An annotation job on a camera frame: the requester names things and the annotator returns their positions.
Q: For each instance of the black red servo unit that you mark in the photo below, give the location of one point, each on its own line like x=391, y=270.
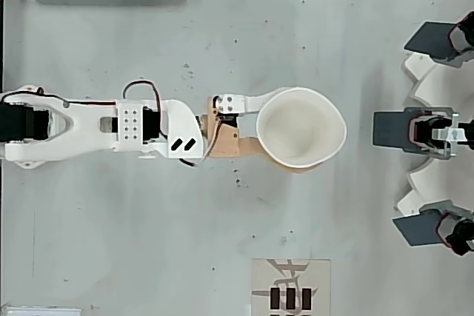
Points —
x=457, y=234
x=433, y=132
x=463, y=40

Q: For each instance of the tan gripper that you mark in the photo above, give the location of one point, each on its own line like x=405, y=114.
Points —
x=227, y=138

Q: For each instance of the black paper cup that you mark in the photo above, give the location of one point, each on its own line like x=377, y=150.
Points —
x=300, y=127

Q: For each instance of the white dispenser carousel base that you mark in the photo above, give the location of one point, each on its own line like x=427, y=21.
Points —
x=426, y=79

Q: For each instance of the grey dispenser paddle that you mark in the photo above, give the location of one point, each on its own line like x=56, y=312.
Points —
x=418, y=229
x=429, y=40
x=390, y=129

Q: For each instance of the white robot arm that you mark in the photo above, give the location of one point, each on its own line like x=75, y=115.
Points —
x=89, y=123

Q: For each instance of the printed paper mat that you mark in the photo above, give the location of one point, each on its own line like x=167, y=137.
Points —
x=290, y=279

